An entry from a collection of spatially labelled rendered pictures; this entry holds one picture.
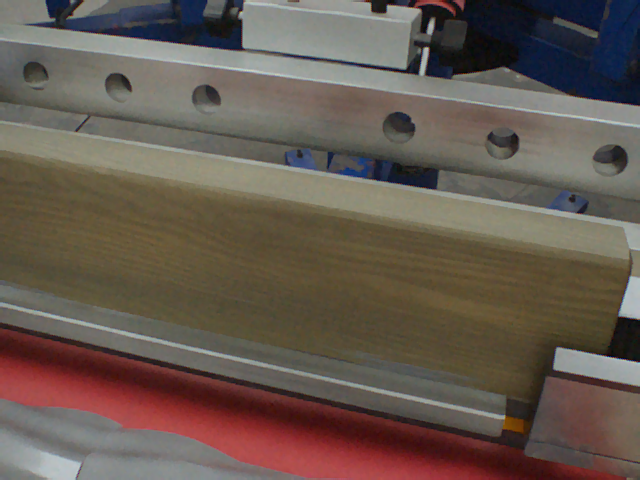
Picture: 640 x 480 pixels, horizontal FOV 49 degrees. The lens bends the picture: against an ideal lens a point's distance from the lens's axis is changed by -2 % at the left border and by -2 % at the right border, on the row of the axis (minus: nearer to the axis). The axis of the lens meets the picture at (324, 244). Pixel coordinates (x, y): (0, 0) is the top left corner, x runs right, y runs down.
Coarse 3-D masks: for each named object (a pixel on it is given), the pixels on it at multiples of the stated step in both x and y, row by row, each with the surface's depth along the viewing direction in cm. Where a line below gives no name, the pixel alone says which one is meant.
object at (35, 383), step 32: (0, 352) 33; (32, 352) 33; (64, 352) 33; (96, 352) 34; (0, 384) 31; (32, 384) 31; (64, 384) 31; (96, 384) 32; (128, 384) 32; (128, 416) 30
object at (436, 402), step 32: (0, 288) 30; (0, 320) 30; (32, 320) 29; (64, 320) 29; (96, 320) 29; (128, 320) 29; (160, 352) 28; (192, 352) 28; (224, 352) 28; (256, 352) 28; (288, 352) 28; (288, 384) 27; (320, 384) 27; (352, 384) 27; (384, 384) 27; (416, 384) 27; (448, 384) 27; (416, 416) 26; (448, 416) 26; (480, 416) 26
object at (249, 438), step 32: (160, 384) 32; (192, 384) 32; (224, 384) 32; (160, 416) 30; (192, 416) 30; (224, 416) 30; (256, 416) 30; (288, 416) 31; (320, 416) 31; (352, 416) 31; (224, 448) 29; (256, 448) 29; (288, 448) 29; (320, 448) 29; (352, 448) 29; (384, 448) 29; (416, 448) 29; (448, 448) 30; (480, 448) 30; (512, 448) 30
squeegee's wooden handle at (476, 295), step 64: (0, 128) 29; (0, 192) 29; (64, 192) 28; (128, 192) 27; (192, 192) 26; (256, 192) 26; (320, 192) 26; (384, 192) 26; (0, 256) 30; (64, 256) 29; (128, 256) 28; (192, 256) 27; (256, 256) 27; (320, 256) 26; (384, 256) 25; (448, 256) 25; (512, 256) 24; (576, 256) 24; (192, 320) 29; (256, 320) 28; (320, 320) 27; (384, 320) 27; (448, 320) 26; (512, 320) 25; (576, 320) 24; (512, 384) 26
